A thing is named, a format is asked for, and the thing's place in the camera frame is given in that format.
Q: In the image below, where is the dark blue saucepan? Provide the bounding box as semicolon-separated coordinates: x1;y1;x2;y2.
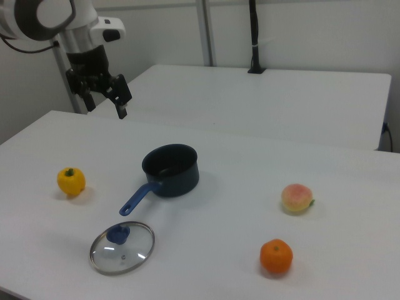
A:
119;143;200;217

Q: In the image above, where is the black camera stand pole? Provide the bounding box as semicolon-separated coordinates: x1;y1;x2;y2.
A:
247;0;267;74

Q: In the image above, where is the white adjacent table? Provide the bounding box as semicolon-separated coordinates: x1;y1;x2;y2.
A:
87;64;393;151

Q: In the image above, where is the orange tangerine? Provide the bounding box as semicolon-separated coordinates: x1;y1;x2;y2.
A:
259;239;294;274

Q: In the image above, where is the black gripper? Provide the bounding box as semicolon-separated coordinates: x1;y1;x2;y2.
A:
64;45;133;120

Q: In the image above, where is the glass lid with blue knob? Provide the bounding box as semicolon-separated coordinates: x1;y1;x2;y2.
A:
89;221;156;276

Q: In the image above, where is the yellow bell pepper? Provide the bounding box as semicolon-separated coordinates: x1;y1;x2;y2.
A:
56;167;86;197

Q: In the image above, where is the pink yellow peach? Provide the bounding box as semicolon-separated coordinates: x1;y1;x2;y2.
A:
280;183;316;214

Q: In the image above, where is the thin black cable on table edge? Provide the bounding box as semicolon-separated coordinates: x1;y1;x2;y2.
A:
382;122;394;153

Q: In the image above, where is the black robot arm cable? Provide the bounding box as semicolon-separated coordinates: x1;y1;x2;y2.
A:
0;33;61;53

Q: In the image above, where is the grey metal wall post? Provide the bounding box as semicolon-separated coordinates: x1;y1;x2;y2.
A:
196;0;217;67
51;40;87;115

